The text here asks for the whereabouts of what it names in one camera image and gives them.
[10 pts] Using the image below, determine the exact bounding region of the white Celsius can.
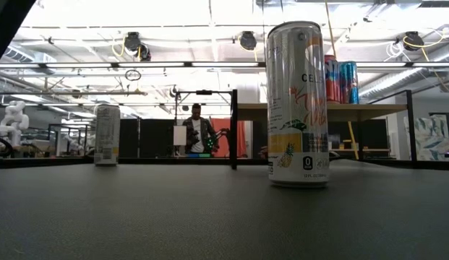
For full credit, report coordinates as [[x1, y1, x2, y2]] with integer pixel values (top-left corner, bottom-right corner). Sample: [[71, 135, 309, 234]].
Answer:
[[265, 21, 330, 189], [93, 103, 121, 167]]

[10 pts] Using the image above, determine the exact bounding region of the red Fanta strawberry can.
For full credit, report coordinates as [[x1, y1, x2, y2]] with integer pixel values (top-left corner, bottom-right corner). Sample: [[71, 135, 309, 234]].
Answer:
[[324, 54, 341, 104]]

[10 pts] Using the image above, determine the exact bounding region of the black shelf side support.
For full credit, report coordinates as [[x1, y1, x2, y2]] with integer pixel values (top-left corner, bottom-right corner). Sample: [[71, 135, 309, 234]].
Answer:
[[229, 89, 239, 170]]

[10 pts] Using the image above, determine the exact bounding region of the light wooden shelf board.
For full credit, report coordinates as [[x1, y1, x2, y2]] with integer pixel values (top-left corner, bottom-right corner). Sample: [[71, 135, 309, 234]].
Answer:
[[237, 103, 409, 123]]

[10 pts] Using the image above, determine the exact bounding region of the red orange fabric panel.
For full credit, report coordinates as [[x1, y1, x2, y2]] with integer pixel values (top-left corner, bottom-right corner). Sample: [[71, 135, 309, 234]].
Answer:
[[211, 118, 247, 159]]

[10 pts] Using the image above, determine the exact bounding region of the person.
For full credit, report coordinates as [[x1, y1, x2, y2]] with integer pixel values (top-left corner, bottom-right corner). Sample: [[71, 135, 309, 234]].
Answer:
[[181, 103, 221, 159]]

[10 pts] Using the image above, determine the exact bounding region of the small white board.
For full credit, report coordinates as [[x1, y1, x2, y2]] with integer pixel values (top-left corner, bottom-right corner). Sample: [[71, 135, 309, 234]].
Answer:
[[173, 125, 187, 147]]

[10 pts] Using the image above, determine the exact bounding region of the black partition panel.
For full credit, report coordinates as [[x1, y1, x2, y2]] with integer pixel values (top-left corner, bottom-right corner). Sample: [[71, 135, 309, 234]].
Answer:
[[119, 118, 140, 159], [140, 118, 175, 159]]

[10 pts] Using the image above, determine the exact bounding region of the black round ceiling fixture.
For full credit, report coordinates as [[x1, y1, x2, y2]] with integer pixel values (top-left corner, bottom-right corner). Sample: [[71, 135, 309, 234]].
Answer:
[[239, 31, 257, 51]]

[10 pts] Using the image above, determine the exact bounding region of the white blue patterned panel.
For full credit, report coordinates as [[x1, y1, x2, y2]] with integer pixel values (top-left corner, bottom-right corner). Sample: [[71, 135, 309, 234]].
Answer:
[[411, 114, 449, 163]]

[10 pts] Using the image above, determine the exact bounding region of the neighbour station black frame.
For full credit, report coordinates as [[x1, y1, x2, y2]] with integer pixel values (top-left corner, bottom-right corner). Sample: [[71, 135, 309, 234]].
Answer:
[[172, 84, 233, 113]]

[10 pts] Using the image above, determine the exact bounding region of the black ceiling cord reel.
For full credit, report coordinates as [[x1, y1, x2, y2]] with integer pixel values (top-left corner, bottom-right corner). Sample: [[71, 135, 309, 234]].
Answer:
[[395, 31, 426, 51], [122, 31, 152, 62]]

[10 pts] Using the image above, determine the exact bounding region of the black shelf corner post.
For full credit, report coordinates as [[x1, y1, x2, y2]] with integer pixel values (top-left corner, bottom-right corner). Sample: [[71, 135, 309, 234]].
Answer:
[[406, 88, 417, 169]]

